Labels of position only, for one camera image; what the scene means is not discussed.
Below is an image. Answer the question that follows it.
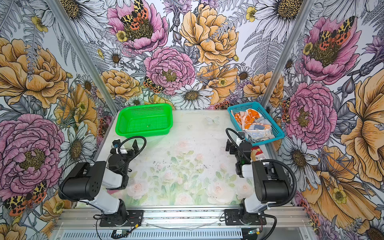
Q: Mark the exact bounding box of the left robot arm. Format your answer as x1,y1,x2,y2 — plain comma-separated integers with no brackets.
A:
59,136,147,226

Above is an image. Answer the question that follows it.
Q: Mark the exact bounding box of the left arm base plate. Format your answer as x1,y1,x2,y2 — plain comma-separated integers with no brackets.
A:
100,210,144,228

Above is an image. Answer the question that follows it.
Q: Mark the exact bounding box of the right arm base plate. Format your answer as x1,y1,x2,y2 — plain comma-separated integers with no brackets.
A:
224,209,267,226

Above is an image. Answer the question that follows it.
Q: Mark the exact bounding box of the green plastic basket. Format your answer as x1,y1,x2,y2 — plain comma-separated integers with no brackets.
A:
115,104,173,138

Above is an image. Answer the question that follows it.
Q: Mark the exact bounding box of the grey blue towel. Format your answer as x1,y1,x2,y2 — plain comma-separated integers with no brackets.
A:
242,118,275,143

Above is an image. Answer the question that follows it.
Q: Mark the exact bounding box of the red white small box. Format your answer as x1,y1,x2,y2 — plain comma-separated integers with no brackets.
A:
251,146,267,162

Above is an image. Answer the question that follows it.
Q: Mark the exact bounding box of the orange white patterned towel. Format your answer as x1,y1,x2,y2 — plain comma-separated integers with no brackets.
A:
233,109,262,130

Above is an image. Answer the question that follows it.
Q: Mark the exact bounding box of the teal plastic basket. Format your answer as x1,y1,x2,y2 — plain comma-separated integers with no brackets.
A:
228,102,285,147

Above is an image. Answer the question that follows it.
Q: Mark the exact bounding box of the aluminium front rail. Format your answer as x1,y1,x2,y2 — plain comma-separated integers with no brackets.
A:
54,205,310,231

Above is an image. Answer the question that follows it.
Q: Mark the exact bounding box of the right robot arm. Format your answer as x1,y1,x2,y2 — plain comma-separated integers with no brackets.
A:
224,140,295,226

